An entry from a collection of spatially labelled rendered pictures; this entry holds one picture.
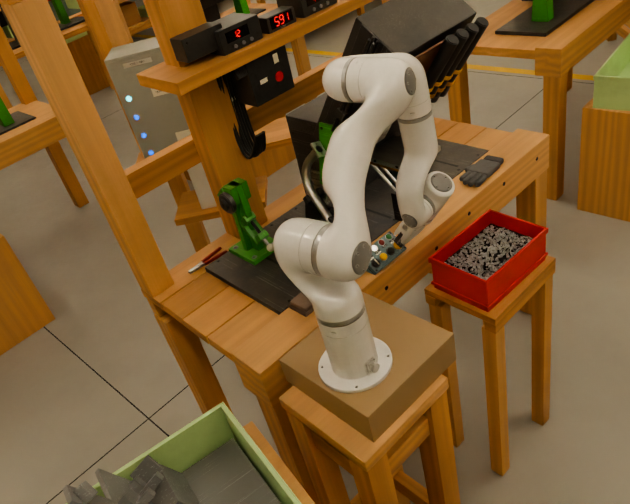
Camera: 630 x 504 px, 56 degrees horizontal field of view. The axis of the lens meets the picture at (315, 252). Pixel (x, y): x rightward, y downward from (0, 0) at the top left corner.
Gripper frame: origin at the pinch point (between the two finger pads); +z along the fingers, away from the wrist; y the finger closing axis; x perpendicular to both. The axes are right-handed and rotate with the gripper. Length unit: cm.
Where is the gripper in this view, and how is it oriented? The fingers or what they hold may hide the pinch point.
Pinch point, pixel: (401, 240)
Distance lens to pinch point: 189.5
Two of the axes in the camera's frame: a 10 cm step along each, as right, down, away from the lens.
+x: -6.7, -7.1, 2.2
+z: -2.2, 4.7, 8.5
